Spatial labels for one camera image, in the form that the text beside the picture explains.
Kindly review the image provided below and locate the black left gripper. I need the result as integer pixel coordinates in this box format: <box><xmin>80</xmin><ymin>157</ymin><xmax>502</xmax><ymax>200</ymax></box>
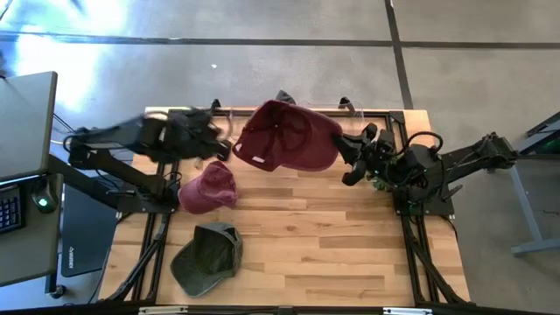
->
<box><xmin>164</xmin><ymin>108</ymin><xmax>234</xmax><ymax>163</ymax></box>

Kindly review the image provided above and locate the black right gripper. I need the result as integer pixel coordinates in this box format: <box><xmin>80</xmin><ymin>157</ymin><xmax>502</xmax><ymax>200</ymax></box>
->
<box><xmin>332</xmin><ymin>122</ymin><xmax>398</xmax><ymax>188</ymax></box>

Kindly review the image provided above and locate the maroon baseball cap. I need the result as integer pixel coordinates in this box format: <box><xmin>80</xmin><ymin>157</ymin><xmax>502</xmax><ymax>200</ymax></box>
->
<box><xmin>177</xmin><ymin>159</ymin><xmax>240</xmax><ymax>215</ymax></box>
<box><xmin>231</xmin><ymin>99</ymin><xmax>345</xmax><ymax>173</ymax></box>

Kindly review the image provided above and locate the dark grey baseball cap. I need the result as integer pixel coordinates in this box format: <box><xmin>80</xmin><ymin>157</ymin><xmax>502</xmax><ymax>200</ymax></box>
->
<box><xmin>274</xmin><ymin>88</ymin><xmax>298</xmax><ymax>106</ymax></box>

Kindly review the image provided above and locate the olive green baseball cap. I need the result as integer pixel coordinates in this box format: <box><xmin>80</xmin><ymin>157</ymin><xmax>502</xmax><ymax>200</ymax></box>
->
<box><xmin>169</xmin><ymin>221</ymin><xmax>244</xmax><ymax>299</ymax></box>

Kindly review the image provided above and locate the green plant in white pot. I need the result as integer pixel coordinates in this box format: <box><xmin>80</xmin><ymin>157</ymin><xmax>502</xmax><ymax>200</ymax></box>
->
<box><xmin>371</xmin><ymin>174</ymin><xmax>395</xmax><ymax>194</ymax></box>

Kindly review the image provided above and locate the black computer case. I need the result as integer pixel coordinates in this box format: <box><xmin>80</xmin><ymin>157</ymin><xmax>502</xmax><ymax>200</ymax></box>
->
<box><xmin>59</xmin><ymin>182</ymin><xmax>123</xmax><ymax>279</ymax></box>

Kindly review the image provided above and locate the black mouse with green light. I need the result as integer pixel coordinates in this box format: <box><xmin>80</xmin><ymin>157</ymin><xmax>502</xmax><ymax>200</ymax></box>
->
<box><xmin>30</xmin><ymin>176</ymin><xmax>60</xmax><ymax>215</ymax></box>

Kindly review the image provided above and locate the grey metal table leg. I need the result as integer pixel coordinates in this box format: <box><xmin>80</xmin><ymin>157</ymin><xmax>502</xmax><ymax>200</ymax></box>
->
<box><xmin>506</xmin><ymin>164</ymin><xmax>560</xmax><ymax>258</ymax></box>

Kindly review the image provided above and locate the black stand with green light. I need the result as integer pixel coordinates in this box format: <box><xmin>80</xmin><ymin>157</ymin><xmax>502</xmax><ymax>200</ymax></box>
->
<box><xmin>523</xmin><ymin>110</ymin><xmax>560</xmax><ymax>155</ymax></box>

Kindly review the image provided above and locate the grey monitor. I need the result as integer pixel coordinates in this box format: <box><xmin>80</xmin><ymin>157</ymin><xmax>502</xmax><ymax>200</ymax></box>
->
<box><xmin>0</xmin><ymin>70</ymin><xmax>60</xmax><ymax>183</ymax></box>

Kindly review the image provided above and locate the grey side desk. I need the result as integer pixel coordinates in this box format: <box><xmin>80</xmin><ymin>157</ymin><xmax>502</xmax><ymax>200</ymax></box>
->
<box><xmin>0</xmin><ymin>172</ymin><xmax>66</xmax><ymax>289</ymax></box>

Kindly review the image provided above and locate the black keyboard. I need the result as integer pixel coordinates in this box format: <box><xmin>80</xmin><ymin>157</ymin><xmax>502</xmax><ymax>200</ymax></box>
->
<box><xmin>0</xmin><ymin>183</ymin><xmax>25</xmax><ymax>235</ymax></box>

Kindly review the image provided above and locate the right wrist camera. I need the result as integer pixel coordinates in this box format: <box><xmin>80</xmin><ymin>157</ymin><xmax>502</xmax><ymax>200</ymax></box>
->
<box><xmin>377</xmin><ymin>129</ymin><xmax>396</xmax><ymax>151</ymax></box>

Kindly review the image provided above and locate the black right arm cable loop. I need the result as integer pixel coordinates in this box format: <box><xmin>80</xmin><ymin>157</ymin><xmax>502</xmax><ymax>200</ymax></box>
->
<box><xmin>395</xmin><ymin>129</ymin><xmax>445</xmax><ymax>155</ymax></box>

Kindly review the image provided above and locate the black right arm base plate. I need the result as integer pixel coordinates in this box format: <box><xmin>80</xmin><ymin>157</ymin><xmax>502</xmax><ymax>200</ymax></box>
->
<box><xmin>392</xmin><ymin>192</ymin><xmax>456</xmax><ymax>218</ymax></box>

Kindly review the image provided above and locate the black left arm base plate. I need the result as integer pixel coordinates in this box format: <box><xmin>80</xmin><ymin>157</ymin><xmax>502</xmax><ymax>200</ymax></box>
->
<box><xmin>115</xmin><ymin>191</ymin><xmax>180</xmax><ymax>215</ymax></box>

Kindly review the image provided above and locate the silver bracket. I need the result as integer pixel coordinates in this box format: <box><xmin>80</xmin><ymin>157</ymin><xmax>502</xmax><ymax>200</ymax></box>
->
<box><xmin>137</xmin><ymin>305</ymin><xmax>190</xmax><ymax>315</ymax></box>
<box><xmin>381</xmin><ymin>306</ymin><xmax>434</xmax><ymax>315</ymax></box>

